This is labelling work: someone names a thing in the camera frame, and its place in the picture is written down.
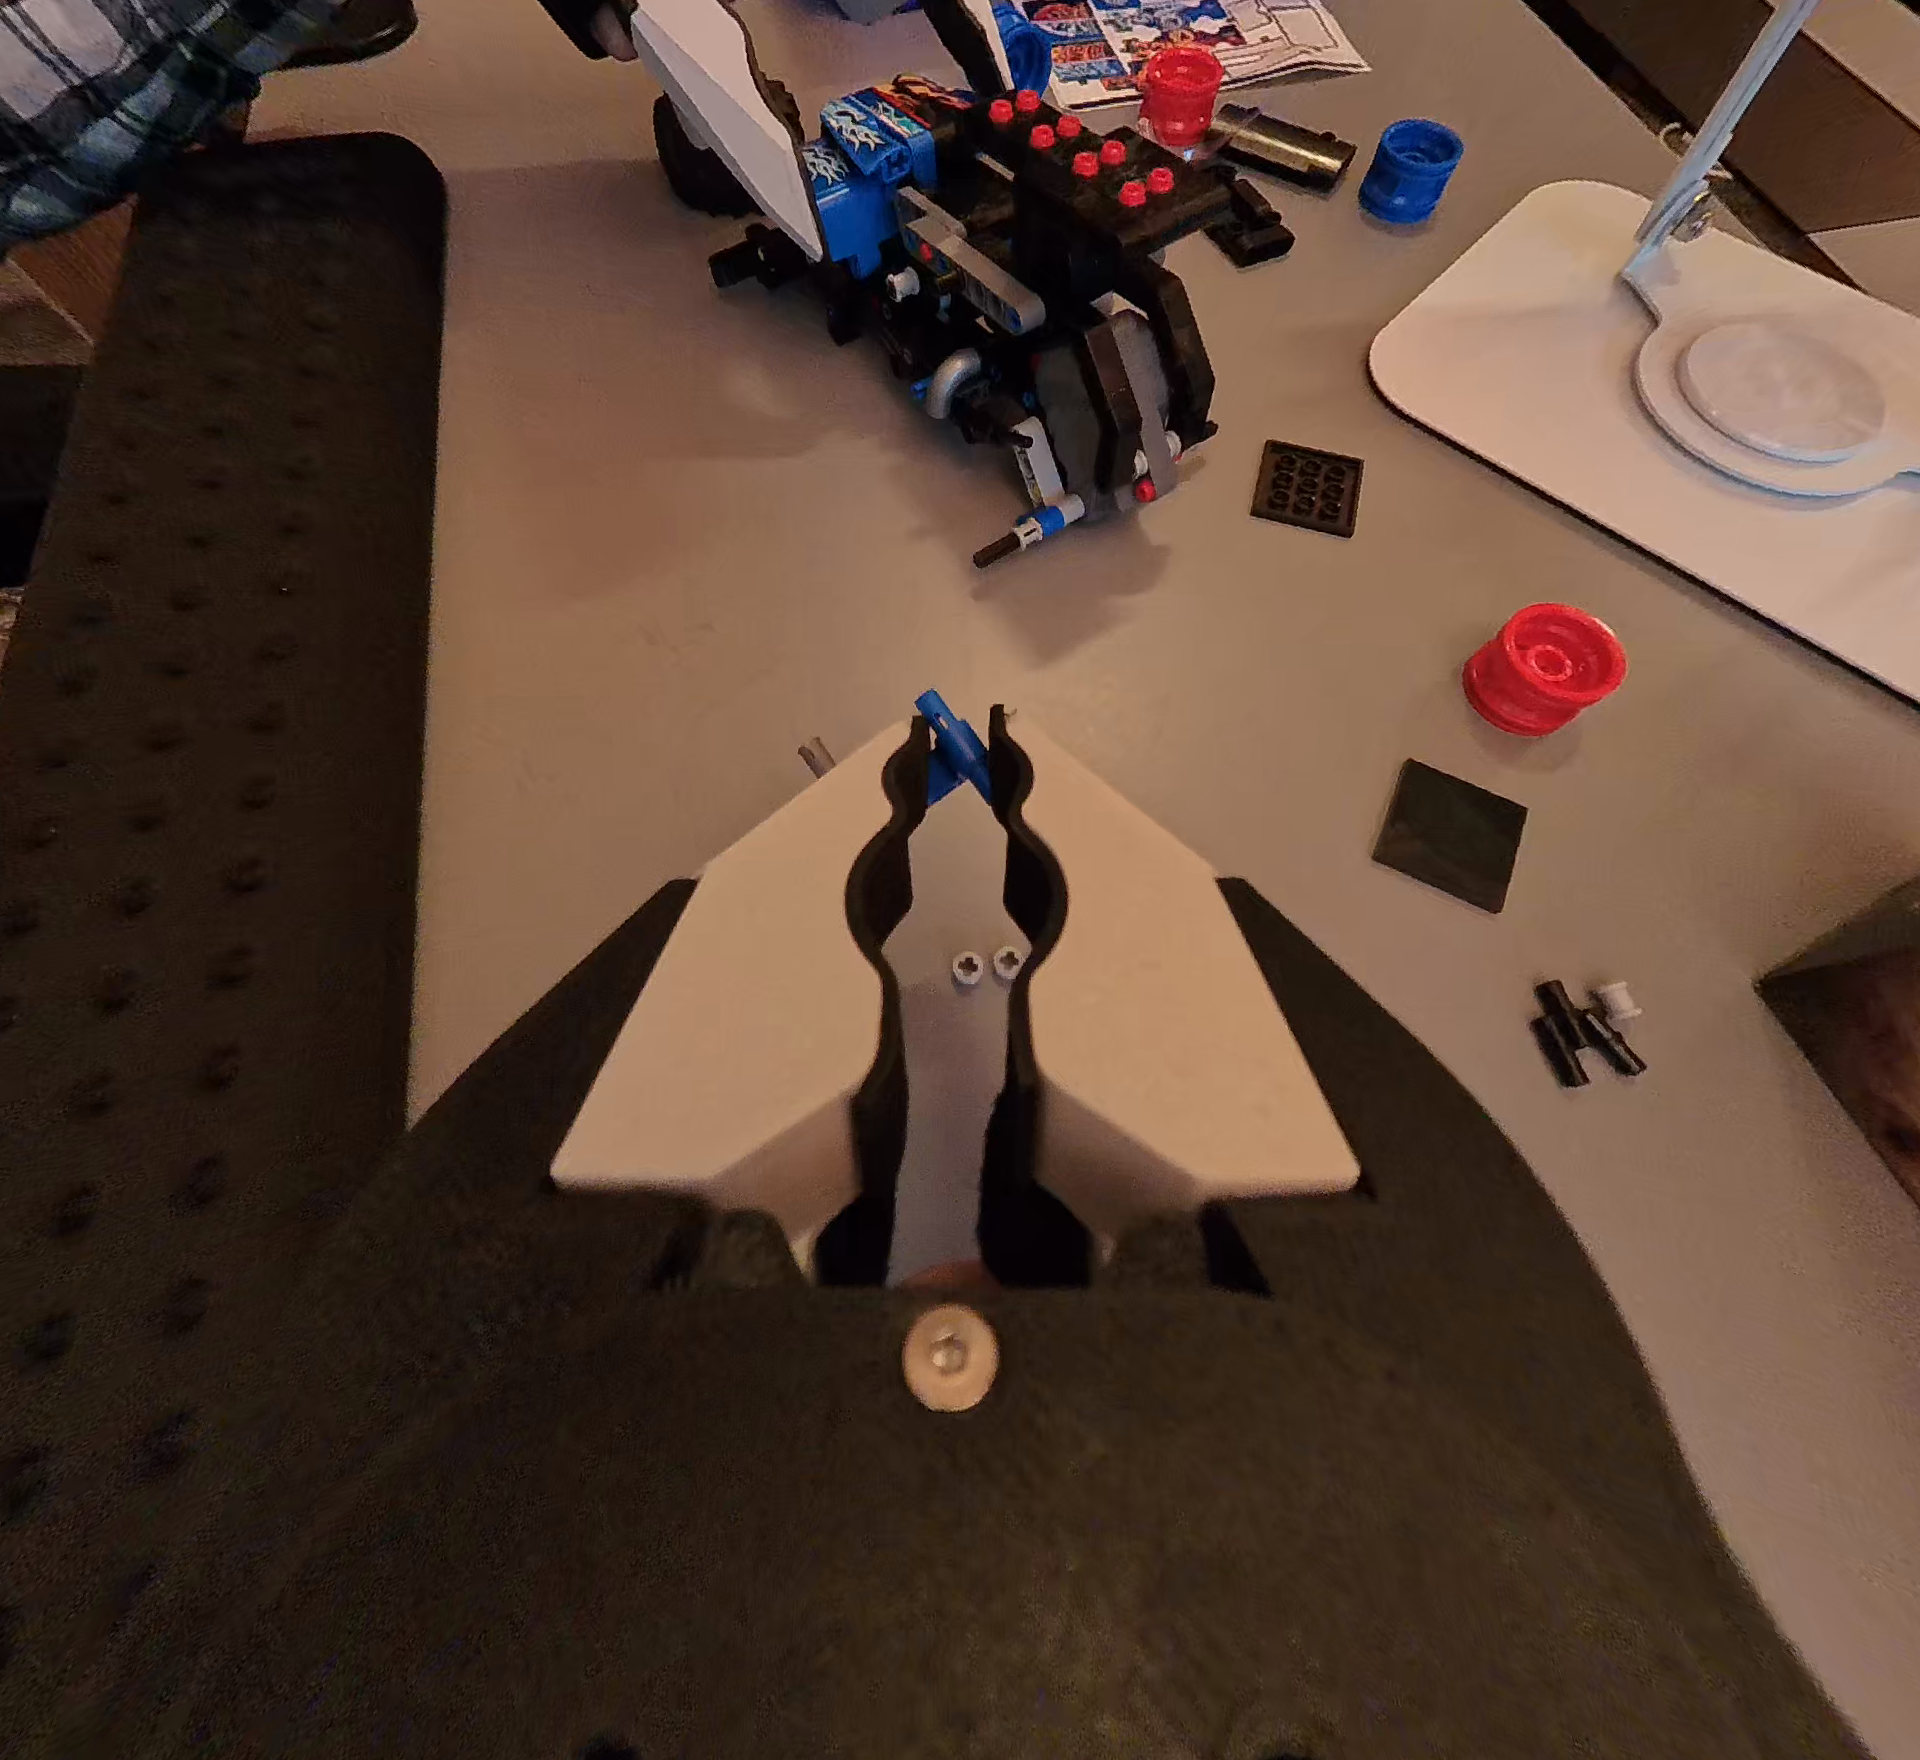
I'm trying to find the black pins with white bush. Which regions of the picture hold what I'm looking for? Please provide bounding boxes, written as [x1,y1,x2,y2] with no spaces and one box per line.
[1530,980,1594,1091]

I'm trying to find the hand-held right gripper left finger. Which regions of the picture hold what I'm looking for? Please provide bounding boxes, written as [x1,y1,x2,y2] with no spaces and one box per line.
[549,717,923,1288]

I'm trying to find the white book stand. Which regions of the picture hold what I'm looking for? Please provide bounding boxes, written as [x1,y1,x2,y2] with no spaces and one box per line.
[1368,0,1920,712]

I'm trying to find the black frame plate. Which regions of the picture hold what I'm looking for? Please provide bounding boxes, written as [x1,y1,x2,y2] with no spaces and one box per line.
[1199,180,1298,267]

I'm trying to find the grey desk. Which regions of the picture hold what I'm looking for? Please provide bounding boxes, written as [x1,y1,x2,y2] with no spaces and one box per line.
[246,0,1920,1760]

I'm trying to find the blue angled holed beam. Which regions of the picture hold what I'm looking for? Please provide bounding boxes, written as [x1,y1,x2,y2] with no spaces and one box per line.
[911,687,993,812]

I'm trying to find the black desk inlay panel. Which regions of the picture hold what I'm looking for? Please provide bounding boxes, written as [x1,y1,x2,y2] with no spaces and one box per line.
[1485,0,1920,279]

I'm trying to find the toy truck set box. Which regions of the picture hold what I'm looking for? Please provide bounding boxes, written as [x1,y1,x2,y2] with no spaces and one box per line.
[1755,878,1920,1217]

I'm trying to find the black toy truck model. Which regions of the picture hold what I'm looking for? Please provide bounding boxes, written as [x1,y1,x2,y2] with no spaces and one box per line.
[706,72,1298,572]

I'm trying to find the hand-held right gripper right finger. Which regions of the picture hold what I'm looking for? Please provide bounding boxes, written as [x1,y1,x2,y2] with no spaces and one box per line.
[977,702,1366,1288]

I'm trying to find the black dimpled mat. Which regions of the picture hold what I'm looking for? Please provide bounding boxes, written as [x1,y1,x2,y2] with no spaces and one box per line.
[0,130,452,1760]

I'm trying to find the black long beam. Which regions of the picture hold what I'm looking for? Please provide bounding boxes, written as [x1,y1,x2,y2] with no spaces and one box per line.
[1211,100,1361,195]

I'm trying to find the black grid plate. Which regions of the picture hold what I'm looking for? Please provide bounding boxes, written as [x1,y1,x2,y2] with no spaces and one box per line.
[1249,438,1368,539]

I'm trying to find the black toy tyre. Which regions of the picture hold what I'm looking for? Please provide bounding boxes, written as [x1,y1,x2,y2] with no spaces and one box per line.
[651,92,761,221]

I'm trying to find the black square printed tile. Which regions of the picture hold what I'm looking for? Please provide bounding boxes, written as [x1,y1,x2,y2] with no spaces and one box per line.
[1372,758,1530,915]

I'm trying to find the colourful sticker sheet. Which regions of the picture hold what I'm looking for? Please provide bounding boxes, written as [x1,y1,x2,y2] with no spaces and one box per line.
[1009,0,1373,115]

